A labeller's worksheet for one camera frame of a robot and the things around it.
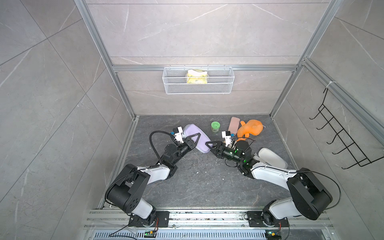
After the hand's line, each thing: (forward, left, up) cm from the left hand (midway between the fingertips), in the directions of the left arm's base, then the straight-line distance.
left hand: (201, 133), depth 77 cm
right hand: (-5, -3, -5) cm, 8 cm away
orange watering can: (+19, -37, -19) cm, 46 cm away
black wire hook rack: (-17, -65, +6) cm, 67 cm away
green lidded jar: (+22, -12, -21) cm, 33 cm away
